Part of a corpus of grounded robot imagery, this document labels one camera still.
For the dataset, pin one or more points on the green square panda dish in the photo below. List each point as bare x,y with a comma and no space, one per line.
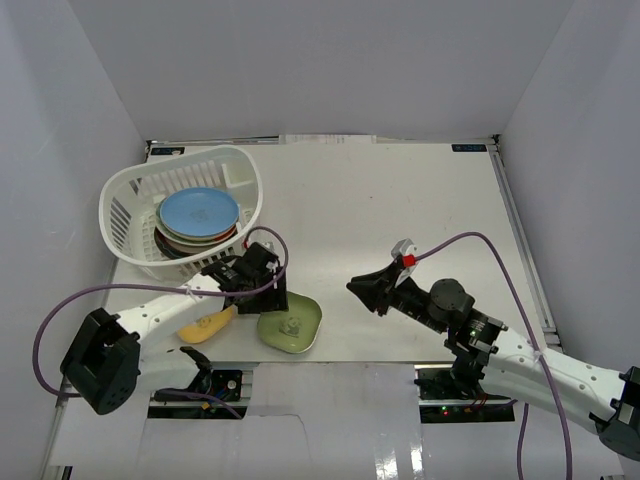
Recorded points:
295,330

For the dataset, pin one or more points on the red and teal floral plate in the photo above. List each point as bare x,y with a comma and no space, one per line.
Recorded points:
188,247

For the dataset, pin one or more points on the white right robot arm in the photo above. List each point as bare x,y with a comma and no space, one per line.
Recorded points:
493,358

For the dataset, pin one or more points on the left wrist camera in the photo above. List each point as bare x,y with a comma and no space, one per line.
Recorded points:
260,257

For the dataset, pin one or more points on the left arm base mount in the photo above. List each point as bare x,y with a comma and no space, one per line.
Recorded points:
232,386

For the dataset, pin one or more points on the pale orange round plate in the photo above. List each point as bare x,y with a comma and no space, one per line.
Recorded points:
191,241

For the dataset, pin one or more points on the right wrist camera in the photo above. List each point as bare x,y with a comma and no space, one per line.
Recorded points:
404,261

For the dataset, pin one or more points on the light blue plate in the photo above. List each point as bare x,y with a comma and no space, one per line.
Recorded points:
199,212

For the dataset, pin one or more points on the yellow square panda dish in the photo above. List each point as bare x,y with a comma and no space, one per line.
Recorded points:
206,327

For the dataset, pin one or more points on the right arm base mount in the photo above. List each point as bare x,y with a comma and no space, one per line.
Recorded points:
441,402

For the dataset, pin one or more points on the white plastic dish bin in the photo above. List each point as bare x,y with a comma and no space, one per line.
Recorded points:
129,198

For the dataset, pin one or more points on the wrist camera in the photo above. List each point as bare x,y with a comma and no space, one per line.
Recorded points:
260,257
404,261

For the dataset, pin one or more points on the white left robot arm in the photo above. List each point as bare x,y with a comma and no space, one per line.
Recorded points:
114,355

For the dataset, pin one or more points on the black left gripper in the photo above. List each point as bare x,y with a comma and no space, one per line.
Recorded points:
270,293

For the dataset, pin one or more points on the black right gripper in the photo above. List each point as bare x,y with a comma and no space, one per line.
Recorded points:
374,290

